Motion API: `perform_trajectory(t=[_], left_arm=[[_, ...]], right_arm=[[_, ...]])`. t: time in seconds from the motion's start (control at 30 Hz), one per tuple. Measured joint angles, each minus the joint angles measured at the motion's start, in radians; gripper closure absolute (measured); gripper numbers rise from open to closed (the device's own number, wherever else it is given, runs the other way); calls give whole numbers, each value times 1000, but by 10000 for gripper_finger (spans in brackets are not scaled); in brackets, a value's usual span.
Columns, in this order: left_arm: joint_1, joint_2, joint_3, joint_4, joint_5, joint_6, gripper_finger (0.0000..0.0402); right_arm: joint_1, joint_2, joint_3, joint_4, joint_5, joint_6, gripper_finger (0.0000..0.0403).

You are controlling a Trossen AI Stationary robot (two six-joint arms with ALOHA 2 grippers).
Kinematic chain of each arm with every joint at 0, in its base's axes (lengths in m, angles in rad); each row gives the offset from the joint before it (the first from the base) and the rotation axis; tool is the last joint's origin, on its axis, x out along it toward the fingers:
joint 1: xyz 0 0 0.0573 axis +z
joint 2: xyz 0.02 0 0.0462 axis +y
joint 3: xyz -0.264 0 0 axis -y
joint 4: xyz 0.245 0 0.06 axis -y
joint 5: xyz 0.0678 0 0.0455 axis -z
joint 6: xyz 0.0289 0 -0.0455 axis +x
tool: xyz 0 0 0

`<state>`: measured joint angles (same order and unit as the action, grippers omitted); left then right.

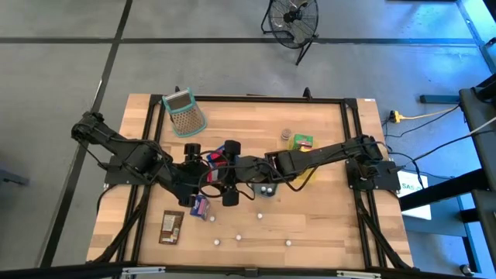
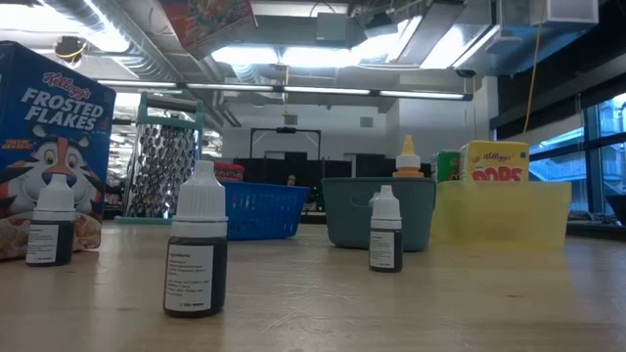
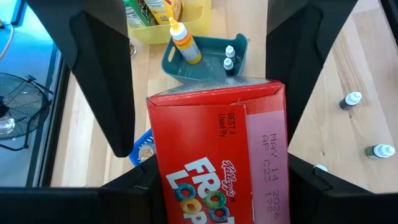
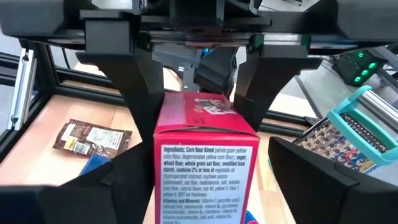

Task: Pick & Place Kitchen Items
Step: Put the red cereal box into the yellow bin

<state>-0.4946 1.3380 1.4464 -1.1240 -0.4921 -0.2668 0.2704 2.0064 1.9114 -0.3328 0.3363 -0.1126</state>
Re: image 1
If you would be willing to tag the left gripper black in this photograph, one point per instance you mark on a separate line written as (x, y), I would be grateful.
(190, 176)

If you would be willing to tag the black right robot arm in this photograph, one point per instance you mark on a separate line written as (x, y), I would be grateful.
(329, 153)

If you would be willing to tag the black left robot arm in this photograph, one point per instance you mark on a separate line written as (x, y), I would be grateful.
(135, 159)

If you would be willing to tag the yellow power plug block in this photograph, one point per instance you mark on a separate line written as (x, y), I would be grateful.
(395, 116)

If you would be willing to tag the brown foil food packet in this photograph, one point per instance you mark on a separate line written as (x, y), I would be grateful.
(170, 228)

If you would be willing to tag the small red cardboard box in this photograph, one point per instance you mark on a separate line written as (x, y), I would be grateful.
(211, 176)

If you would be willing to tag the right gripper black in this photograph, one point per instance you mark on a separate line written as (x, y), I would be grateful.
(248, 170)

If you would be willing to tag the grey-green plastic bin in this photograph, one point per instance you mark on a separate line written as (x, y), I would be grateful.
(274, 186)

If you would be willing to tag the black floor fan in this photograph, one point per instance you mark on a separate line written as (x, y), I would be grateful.
(293, 17)

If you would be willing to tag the green Apple Jacks cereal box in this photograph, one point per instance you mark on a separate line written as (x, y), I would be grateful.
(303, 140)

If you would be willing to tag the metal box grater teal frame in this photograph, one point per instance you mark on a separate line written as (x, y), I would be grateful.
(186, 116)

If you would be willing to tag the white printed sign sheet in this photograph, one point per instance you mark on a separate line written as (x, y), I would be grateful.
(414, 201)

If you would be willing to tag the blue Frosted Flakes cereal box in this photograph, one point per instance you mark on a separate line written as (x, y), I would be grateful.
(199, 207)

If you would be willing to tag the yellow translucent plastic bin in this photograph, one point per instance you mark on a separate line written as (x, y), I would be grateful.
(308, 176)

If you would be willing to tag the silver aluminium rig post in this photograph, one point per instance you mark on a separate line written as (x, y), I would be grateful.
(143, 270)
(358, 274)

